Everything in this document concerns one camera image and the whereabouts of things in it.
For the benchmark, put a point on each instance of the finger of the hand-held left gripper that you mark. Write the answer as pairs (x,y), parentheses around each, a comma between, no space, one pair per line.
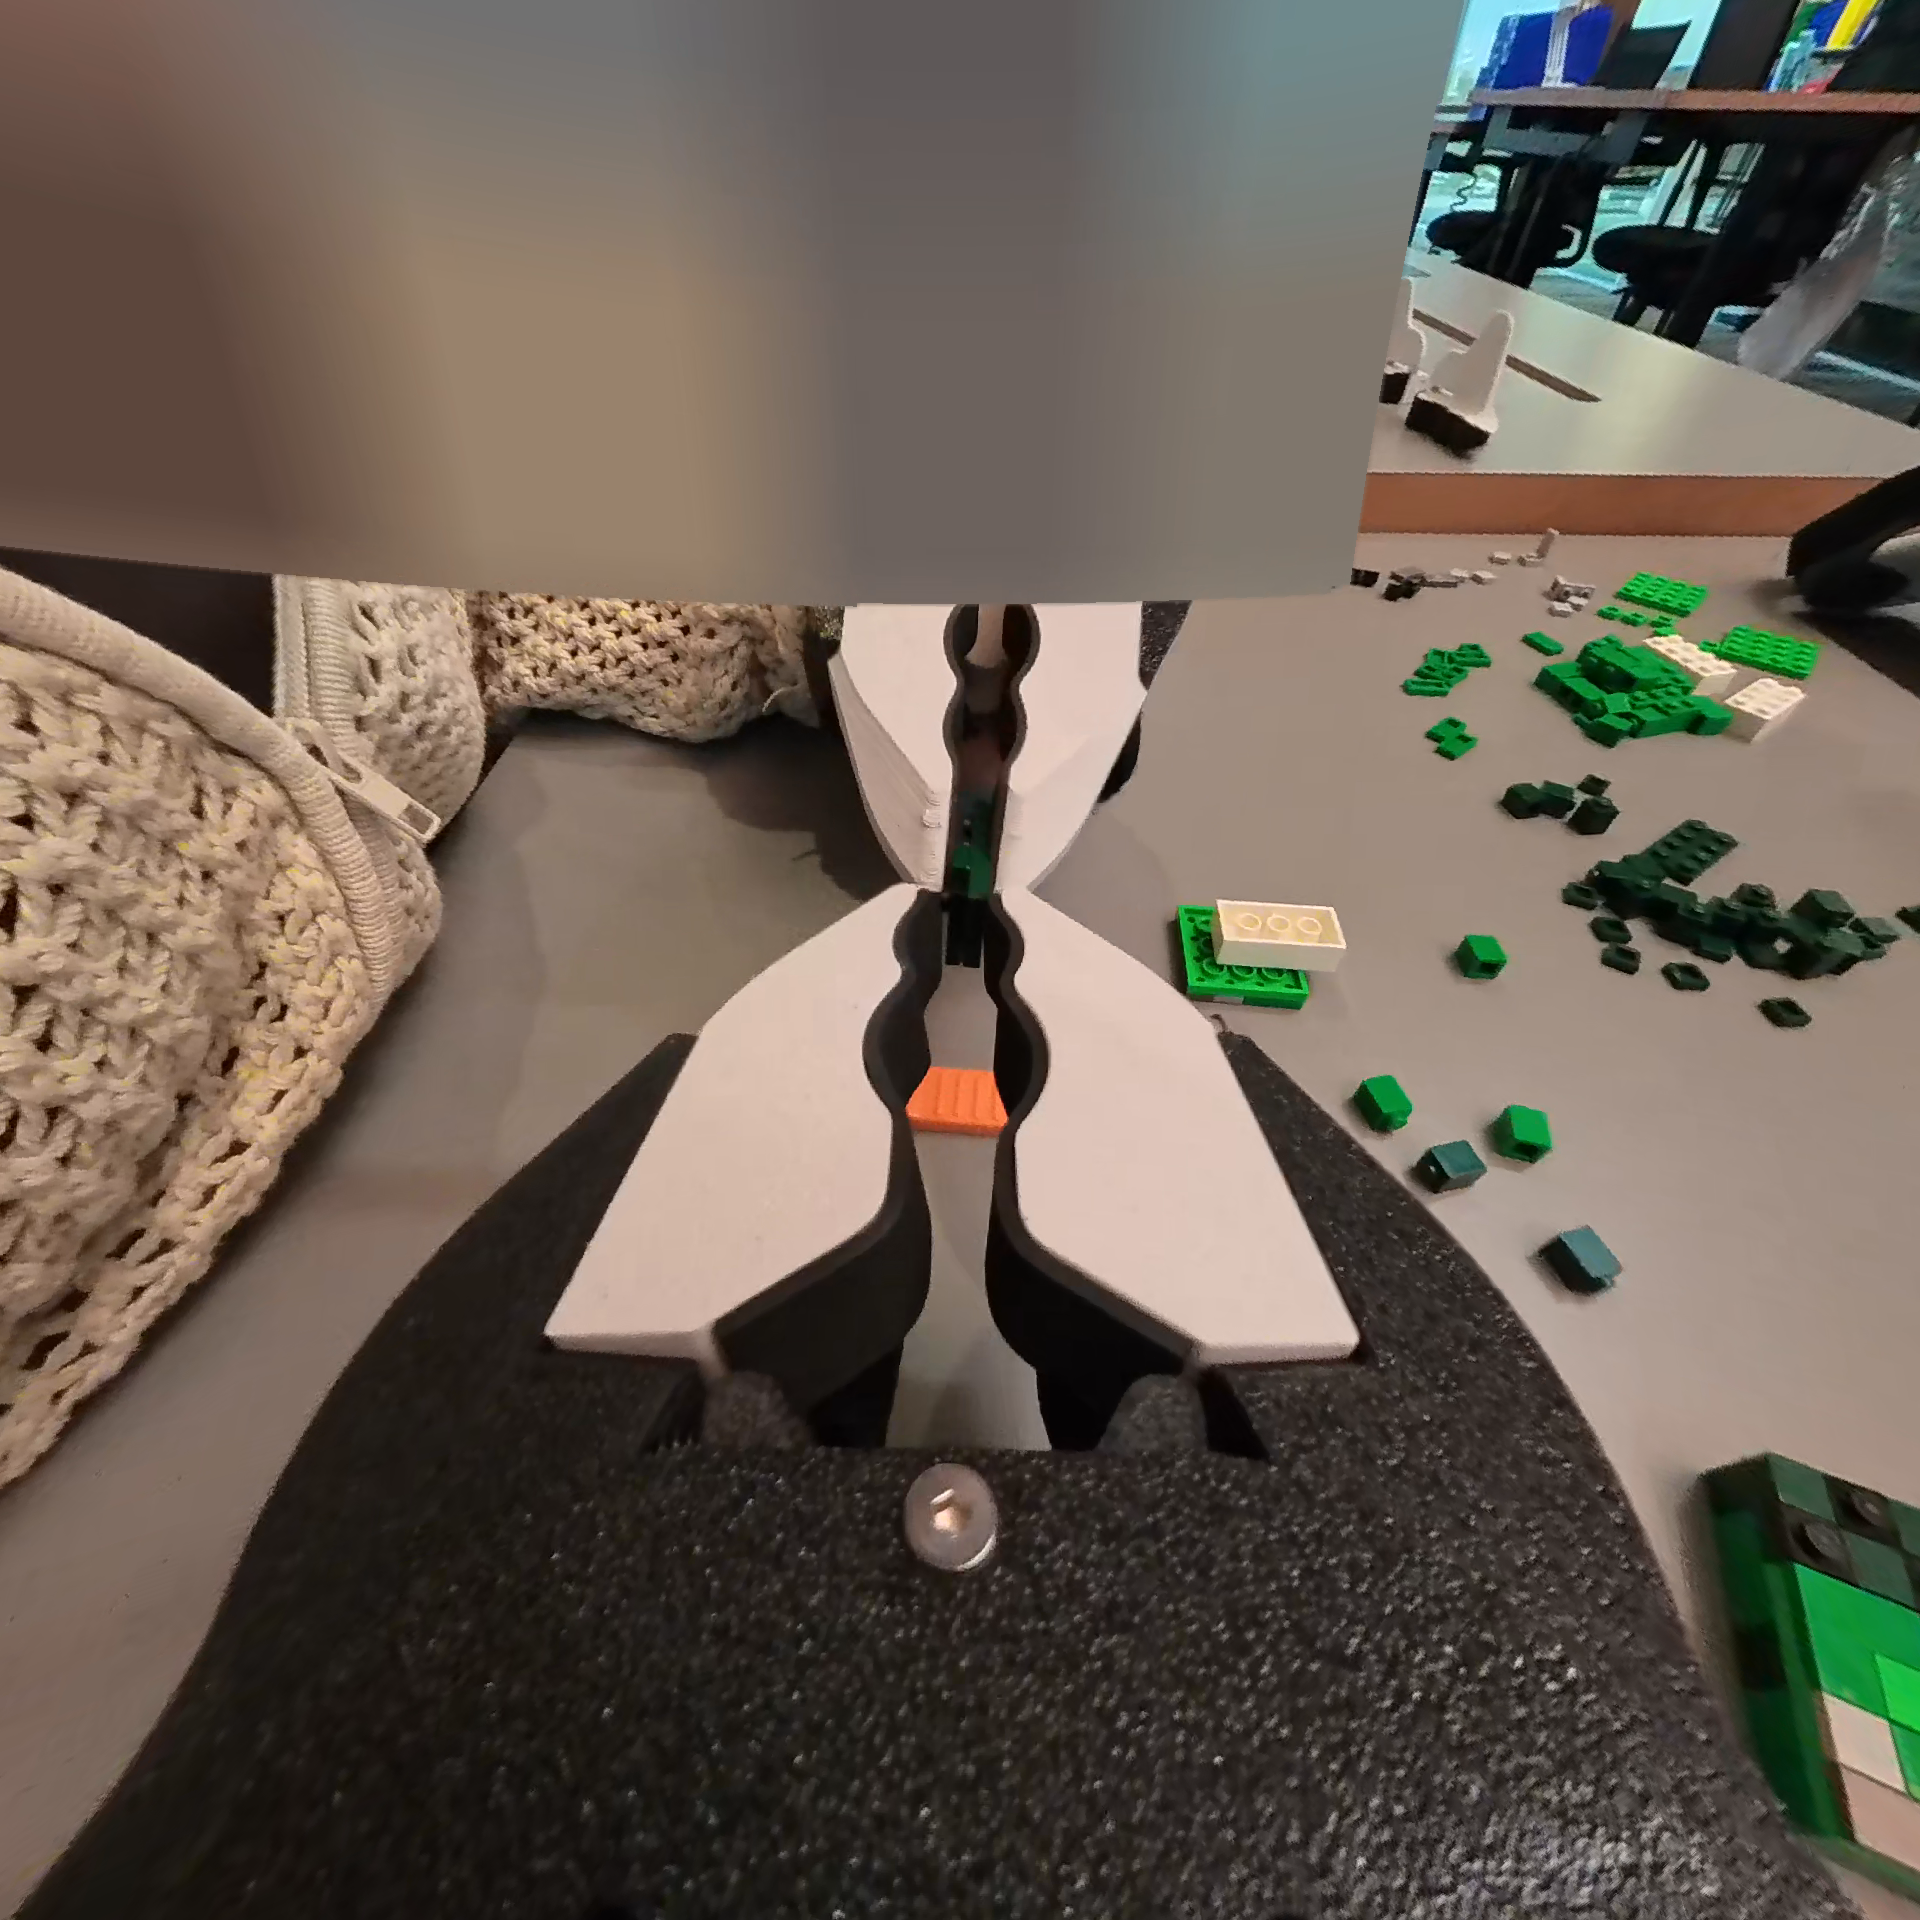
(1087,707)
(891,707)

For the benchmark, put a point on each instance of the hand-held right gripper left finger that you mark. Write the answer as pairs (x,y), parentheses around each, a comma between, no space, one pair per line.
(751,1154)

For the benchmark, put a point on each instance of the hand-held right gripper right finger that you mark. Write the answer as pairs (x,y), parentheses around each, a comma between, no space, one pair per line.
(1171,1171)

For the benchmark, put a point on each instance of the dark green lego brick stack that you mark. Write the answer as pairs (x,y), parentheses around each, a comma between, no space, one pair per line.
(970,847)

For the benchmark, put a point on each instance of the person's left forearm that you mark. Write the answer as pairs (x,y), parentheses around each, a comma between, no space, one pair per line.
(645,661)

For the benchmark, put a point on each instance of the small bright green lego cube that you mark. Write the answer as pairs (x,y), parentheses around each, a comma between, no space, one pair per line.
(1480,956)
(1383,1101)
(1524,1130)

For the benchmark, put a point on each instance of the green lego base, tan brick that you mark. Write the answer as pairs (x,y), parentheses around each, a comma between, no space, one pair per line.
(1255,947)

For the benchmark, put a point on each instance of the small grey lego pieces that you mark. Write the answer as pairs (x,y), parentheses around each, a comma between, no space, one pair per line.
(1487,564)

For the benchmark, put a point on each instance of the pile of bright green lego pieces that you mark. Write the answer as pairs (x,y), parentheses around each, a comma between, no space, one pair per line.
(1635,661)

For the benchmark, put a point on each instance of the scattered dark green lego pieces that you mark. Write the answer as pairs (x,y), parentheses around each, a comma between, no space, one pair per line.
(1727,900)

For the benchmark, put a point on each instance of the green pixel lego cube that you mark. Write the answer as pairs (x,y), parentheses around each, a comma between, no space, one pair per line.
(1832,1650)

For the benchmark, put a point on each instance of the orange brick separator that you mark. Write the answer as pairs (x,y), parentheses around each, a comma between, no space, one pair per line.
(959,1099)

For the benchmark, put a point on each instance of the cream knit sweater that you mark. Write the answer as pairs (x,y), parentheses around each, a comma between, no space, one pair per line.
(181,961)

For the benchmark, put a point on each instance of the black inner top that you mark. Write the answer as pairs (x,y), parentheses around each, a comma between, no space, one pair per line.
(181,615)

